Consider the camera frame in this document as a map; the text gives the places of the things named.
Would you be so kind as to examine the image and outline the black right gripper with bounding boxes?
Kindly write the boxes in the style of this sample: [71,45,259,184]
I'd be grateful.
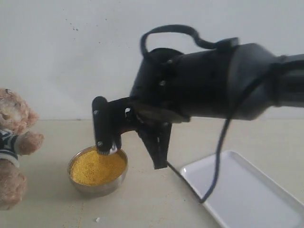
[129,48,234,170]

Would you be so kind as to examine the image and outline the yellow millet grains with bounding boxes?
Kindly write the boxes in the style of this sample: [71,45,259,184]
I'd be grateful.
[71,150,126,186]

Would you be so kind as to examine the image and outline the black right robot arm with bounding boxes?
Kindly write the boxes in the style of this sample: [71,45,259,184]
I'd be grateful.
[130,39,304,169]

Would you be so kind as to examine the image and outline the black cable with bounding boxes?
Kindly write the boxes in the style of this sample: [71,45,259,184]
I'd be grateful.
[139,24,288,204]

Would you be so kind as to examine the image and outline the teddy bear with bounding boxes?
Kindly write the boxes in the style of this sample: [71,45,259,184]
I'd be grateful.
[0,88,44,211]

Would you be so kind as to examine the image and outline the white rectangular plastic tray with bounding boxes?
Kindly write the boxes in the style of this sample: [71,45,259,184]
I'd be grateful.
[180,150,304,228]

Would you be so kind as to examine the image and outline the steel bowl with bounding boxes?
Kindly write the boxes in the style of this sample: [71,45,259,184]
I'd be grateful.
[67,146,128,198]

